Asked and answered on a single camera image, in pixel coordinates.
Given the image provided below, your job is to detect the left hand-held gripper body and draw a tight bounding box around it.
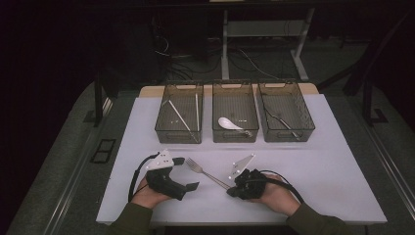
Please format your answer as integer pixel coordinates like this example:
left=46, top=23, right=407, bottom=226
left=145, top=148, right=188, bottom=201

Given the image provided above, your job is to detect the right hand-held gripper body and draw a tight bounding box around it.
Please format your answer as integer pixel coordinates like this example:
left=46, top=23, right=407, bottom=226
left=227, top=153, right=269, bottom=201

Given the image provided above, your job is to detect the steel fork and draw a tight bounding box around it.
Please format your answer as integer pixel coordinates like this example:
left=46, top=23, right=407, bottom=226
left=185, top=157, right=233, bottom=191

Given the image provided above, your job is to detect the smoky clear plastic bin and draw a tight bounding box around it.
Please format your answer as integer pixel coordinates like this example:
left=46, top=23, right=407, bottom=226
left=154, top=81, right=205, bottom=145
left=211, top=80, right=260, bottom=144
left=256, top=80, right=316, bottom=143

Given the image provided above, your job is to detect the white chopstick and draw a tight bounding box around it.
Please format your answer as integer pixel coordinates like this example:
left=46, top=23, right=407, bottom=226
left=194, top=92, right=201, bottom=132
left=166, top=99, right=200, bottom=144

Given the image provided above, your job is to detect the white plastic spoon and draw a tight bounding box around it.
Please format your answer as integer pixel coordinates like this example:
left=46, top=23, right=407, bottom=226
left=217, top=117, right=254, bottom=137

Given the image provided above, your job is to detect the steel table knife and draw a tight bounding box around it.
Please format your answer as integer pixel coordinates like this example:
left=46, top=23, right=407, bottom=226
left=263, top=107, right=301, bottom=141

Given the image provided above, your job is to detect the person's left hand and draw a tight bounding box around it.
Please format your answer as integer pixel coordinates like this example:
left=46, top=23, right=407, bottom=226
left=130, top=176, right=173, bottom=210

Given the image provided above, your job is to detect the person's right hand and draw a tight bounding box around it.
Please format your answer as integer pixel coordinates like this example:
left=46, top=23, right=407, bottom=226
left=257, top=173, right=301, bottom=217

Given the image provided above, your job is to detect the white board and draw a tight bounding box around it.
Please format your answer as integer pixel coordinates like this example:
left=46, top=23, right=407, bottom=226
left=96, top=93, right=389, bottom=226

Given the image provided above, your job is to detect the black metal stand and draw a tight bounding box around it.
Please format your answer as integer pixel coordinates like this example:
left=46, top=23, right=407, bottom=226
left=361, top=81, right=390, bottom=126

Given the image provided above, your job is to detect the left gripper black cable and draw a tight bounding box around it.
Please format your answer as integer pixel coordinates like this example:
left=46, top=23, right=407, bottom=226
left=127, top=152, right=160, bottom=204

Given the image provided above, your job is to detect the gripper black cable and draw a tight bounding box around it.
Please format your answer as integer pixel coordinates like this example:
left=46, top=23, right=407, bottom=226
left=258, top=168, right=304, bottom=205
left=127, top=152, right=160, bottom=204

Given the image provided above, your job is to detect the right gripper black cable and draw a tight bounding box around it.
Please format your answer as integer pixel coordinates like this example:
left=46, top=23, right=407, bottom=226
left=258, top=168, right=304, bottom=205

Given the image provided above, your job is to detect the black floor cable bundle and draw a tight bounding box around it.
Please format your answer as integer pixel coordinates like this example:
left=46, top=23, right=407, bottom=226
left=155, top=32, right=224, bottom=82

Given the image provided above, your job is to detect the white floor cable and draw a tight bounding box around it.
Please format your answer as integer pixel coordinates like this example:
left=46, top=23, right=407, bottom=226
left=239, top=48, right=280, bottom=80

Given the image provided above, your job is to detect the white metal desk frame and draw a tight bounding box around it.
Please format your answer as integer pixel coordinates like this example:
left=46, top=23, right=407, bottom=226
left=220, top=8, right=316, bottom=82

